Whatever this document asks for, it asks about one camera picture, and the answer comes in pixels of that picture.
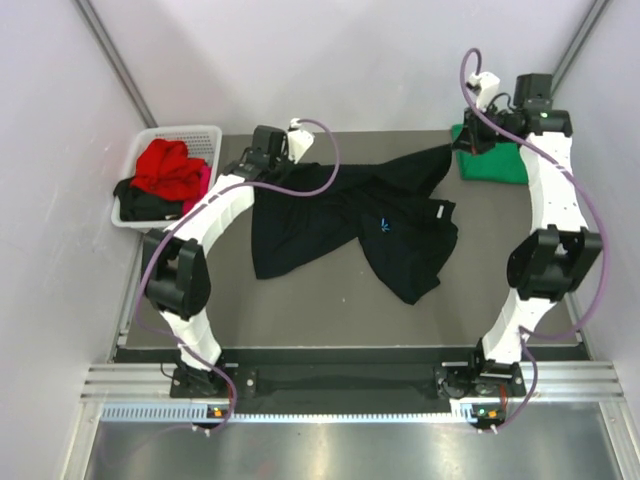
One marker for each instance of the red t shirt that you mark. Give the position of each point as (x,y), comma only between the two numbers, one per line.
(167,170)

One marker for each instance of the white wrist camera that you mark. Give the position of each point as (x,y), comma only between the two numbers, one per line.
(299,140)
(485,86)

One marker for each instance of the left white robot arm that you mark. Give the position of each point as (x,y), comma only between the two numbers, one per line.
(175,258)

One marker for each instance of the green folded t shirt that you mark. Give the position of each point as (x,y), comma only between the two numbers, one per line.
(498,162)

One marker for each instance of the black garment in basket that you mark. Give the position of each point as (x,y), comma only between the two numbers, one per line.
(138,205)

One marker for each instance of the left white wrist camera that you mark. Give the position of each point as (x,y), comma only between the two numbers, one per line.
(299,140)

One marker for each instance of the pink garment in basket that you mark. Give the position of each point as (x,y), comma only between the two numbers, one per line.
(204,177)

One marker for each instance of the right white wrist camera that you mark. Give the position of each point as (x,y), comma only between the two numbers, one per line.
(485,86)

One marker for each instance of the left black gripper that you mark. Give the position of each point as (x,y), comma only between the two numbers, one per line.
(283,155)

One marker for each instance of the white plastic laundry basket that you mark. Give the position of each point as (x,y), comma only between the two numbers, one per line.
(203,141)

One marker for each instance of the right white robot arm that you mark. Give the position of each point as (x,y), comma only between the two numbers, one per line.
(560,249)

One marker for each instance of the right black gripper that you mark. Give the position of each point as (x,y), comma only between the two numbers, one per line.
(469,138)

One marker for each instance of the aluminium frame rail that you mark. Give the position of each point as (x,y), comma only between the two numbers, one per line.
(563,381)

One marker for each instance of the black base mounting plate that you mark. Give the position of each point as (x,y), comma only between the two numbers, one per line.
(427,381)

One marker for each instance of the black t shirt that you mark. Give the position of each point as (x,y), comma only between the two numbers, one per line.
(405,234)

